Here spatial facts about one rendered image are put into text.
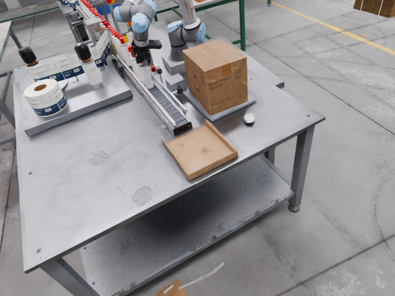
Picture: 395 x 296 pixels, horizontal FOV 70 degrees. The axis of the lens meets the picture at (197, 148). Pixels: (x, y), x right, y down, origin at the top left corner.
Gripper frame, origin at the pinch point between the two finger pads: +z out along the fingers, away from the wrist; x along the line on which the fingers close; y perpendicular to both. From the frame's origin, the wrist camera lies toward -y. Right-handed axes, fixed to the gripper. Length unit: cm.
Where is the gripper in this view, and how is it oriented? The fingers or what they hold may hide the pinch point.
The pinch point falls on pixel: (147, 64)
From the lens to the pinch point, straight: 173.4
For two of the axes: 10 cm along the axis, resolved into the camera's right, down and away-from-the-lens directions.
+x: 4.6, 8.5, -2.6
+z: -1.2, 3.5, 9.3
